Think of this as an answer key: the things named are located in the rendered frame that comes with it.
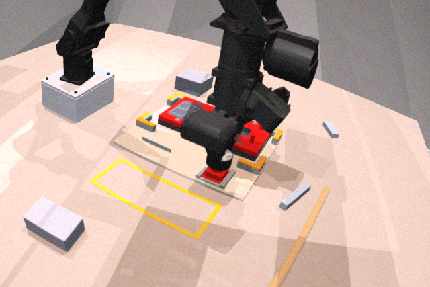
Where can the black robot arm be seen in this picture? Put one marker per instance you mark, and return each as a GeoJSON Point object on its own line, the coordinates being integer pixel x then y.
{"type": "Point", "coordinates": [287, 55]}

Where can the yellow rectangular outline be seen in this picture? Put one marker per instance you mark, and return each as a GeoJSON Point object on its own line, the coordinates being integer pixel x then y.
{"type": "Point", "coordinates": [219, 206]}

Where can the red rectangular plate with pegs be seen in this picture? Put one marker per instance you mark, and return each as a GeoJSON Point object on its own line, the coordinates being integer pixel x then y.
{"type": "Point", "coordinates": [249, 145]}

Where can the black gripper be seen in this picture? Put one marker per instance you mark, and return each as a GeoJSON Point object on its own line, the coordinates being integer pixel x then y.
{"type": "Point", "coordinates": [219, 129]}

